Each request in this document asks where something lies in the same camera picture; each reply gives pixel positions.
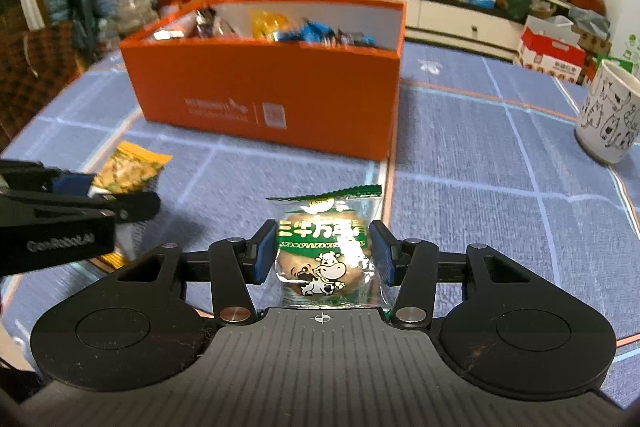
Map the green cake packet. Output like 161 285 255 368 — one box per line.
265 184 386 310

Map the white fridge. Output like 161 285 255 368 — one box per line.
585 0 640 72

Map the brown plaid chair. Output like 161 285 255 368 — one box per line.
0 24 83 142

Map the television stand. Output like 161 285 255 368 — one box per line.
270 0 531 58

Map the white mug with cat print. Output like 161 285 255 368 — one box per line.
572 59 640 165

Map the silver black snack packet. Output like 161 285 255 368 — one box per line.
152 7 241 40

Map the transparent yellow snack packet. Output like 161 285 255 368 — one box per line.
250 9 293 42

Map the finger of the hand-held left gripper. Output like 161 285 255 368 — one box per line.
0 159 97 196
0 189 162 225

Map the orange cardboard box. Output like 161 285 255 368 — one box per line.
119 0 407 162

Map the red white cardboard box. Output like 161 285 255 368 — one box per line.
514 14 588 85

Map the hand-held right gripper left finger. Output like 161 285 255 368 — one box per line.
117 219 278 325

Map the yellow chips packet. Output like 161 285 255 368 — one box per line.
89 142 173 195

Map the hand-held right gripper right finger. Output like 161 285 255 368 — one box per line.
367 219 526 328

